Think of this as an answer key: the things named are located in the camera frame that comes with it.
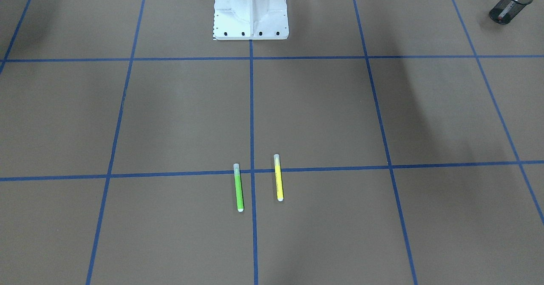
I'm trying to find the black mesh cup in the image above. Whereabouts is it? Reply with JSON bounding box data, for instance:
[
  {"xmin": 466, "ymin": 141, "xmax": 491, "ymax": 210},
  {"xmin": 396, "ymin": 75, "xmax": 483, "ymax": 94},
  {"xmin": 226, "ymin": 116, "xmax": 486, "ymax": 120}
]
[{"xmin": 488, "ymin": 0, "xmax": 533, "ymax": 25}]

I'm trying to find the yellow highlighter pen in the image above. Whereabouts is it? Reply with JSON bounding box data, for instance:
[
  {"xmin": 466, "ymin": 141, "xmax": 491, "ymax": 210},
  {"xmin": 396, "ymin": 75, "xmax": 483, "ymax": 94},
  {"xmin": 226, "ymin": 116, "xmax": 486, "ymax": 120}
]
[{"xmin": 273, "ymin": 154, "xmax": 284, "ymax": 202}]

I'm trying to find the brown paper table mat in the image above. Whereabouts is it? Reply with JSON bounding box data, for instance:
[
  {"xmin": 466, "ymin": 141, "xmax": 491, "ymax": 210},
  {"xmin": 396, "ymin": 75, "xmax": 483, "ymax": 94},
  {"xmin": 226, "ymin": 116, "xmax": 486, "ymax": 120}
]
[{"xmin": 0, "ymin": 0, "xmax": 543, "ymax": 285}]

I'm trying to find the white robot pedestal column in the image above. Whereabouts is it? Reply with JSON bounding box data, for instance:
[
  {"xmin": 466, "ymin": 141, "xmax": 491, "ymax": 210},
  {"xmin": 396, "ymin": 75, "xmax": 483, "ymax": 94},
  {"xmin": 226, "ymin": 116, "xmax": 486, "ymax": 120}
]
[{"xmin": 212, "ymin": 0, "xmax": 289, "ymax": 41}]

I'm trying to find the green highlighter pen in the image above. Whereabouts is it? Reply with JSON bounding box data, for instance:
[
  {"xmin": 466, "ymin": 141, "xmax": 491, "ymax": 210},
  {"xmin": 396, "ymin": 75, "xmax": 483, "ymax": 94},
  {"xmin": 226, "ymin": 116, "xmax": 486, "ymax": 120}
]
[{"xmin": 233, "ymin": 163, "xmax": 244, "ymax": 213}]

